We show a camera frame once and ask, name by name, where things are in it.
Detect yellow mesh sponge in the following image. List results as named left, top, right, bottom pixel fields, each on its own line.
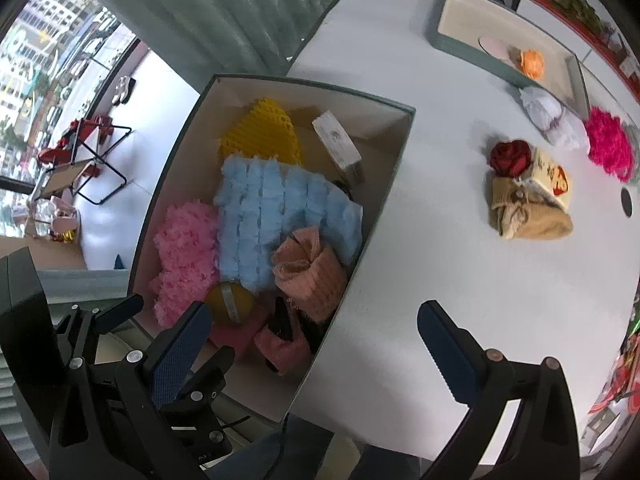
left=220, top=97, right=303, bottom=166

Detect pink towel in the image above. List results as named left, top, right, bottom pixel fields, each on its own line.
left=271, top=226, right=351, bottom=325

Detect blue fluffy cloth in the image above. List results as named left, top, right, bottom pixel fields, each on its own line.
left=212, top=155, right=365, bottom=295

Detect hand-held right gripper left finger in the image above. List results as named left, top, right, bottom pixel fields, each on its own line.
left=47, top=301, right=216, bottom=480

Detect pile of colourful snack packets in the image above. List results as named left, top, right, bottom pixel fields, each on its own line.
left=587, top=300, right=640, bottom=431

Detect red fabric rose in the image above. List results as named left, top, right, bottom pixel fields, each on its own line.
left=489, top=140, right=533, bottom=179

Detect grey cardboard box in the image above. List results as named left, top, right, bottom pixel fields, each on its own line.
left=126, top=74, right=417, bottom=423

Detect beige knitted sock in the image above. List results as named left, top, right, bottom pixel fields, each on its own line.
left=491, top=176, right=574, bottom=241

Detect shallow grey cardboard tray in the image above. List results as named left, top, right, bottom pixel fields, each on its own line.
left=430, top=0, right=588, bottom=118

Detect white slippers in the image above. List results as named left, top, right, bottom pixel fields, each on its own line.
left=112, top=76, right=137, bottom=106

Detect wall poster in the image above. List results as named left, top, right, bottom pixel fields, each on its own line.
left=520, top=0, right=640, bottom=86

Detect black folding chair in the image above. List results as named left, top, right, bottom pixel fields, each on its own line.
left=30, top=115, right=133, bottom=206

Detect pink glossy bags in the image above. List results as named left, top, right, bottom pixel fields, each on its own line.
left=30, top=200, right=81, bottom=243

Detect grey green curtain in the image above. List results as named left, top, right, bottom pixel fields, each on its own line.
left=90, top=0, right=361, bottom=81

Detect magenta fluffy cloth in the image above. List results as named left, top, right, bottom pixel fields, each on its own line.
left=582, top=106, right=635, bottom=182

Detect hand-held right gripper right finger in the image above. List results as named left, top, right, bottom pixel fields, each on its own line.
left=417, top=301, right=581, bottom=480

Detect pink fluffy cloth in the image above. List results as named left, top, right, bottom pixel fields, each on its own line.
left=148, top=200, right=222, bottom=330

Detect tissue pack with red print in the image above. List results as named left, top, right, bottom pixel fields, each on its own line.
left=530, top=147, right=572, bottom=211

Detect pink round pad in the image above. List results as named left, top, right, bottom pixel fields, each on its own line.
left=477, top=35, right=516, bottom=63

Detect small white carton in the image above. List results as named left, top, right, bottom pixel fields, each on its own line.
left=311, top=110, right=366, bottom=186

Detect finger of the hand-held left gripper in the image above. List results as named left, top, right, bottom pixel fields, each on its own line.
left=165, top=346, right=236, bottom=466
left=60, top=294, right=145, bottom=361

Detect red striped sock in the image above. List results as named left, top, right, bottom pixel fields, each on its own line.
left=270, top=295, right=331, bottom=356

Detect orange fluffy ball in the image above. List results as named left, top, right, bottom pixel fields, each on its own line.
left=519, top=49, right=546, bottom=80

